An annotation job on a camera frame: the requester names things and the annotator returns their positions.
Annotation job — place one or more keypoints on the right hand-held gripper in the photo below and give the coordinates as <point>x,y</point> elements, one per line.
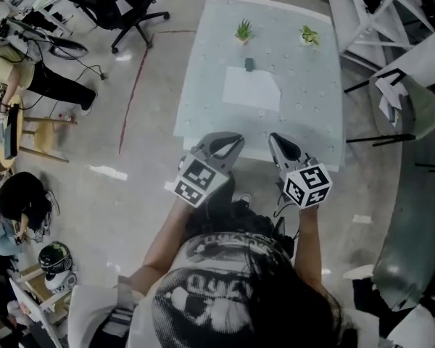
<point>308,185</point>

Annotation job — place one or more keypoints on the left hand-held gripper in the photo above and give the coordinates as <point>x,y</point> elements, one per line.
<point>199,180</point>

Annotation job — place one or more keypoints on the white sheet of paper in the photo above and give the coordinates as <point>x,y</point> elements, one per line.
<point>252,89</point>

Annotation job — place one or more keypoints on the person's left forearm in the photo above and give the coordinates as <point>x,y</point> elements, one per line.
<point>166,238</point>

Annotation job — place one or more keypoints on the person's right forearm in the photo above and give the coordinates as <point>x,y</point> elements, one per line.
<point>313,245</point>

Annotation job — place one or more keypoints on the pale patterned tablecloth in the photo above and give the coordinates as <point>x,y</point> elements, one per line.
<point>304,96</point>

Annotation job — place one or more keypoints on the person's dark trousers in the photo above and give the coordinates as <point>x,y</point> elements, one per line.
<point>224,205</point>

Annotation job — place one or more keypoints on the red floor tape line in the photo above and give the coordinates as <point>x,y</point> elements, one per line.
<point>132,100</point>

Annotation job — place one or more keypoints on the spiky green potted plant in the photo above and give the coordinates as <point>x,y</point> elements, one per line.
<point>244,31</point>

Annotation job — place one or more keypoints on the variegated leafy potted plant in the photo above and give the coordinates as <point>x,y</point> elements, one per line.
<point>309,35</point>

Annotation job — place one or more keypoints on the white papers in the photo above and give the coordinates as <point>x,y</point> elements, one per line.
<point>391,96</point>

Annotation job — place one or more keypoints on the green shell chair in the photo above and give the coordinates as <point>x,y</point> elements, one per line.
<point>420,111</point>

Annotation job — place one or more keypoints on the white shoe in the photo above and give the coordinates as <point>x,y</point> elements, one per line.
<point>359,271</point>

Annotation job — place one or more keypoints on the person's white printed shirt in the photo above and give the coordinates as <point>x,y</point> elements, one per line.
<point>210,296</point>

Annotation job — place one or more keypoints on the black office chair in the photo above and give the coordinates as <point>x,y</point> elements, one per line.
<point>108,2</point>

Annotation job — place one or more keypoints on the wooden stool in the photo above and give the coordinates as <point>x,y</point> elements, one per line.
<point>43,132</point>

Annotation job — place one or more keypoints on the black round stand base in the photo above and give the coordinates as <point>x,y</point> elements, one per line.
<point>67,47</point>

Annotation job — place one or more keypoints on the black monitor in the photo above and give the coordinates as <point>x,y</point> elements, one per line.
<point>11,132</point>

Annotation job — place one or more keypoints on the white metal shelf frame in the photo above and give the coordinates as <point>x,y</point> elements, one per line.
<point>369,20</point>

